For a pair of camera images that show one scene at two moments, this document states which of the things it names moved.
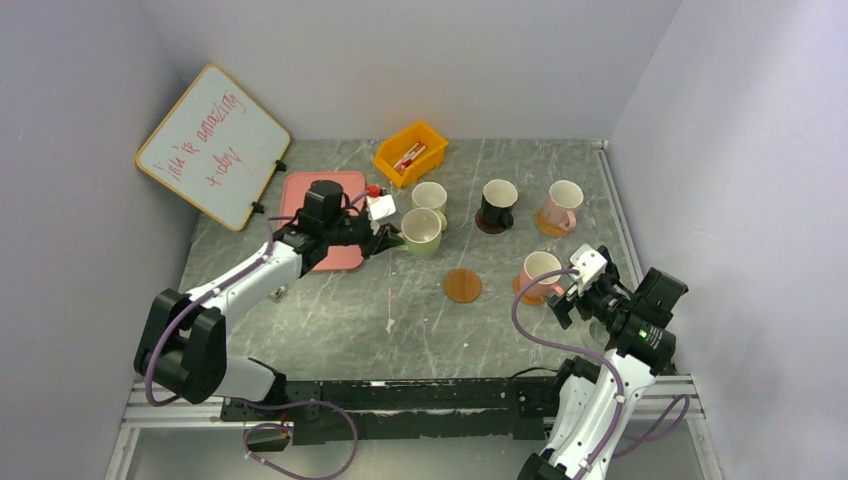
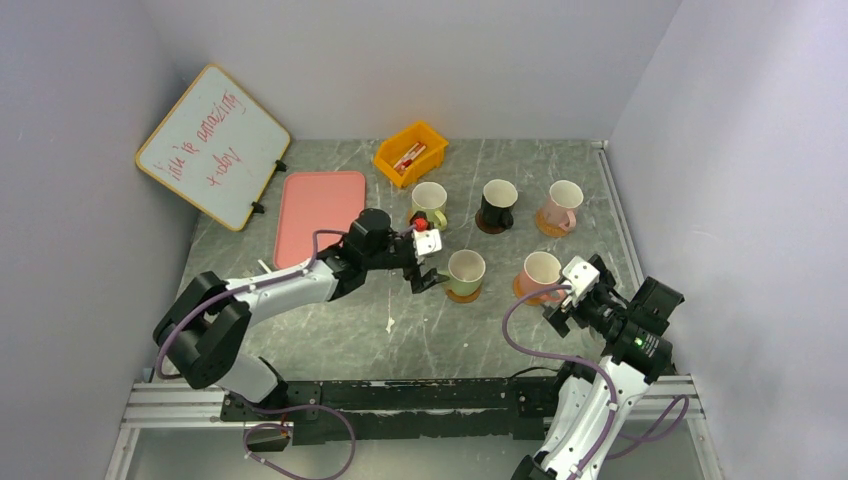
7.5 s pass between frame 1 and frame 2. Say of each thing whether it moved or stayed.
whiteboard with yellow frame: stayed
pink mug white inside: stayed
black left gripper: moved
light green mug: moved
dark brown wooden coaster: stayed
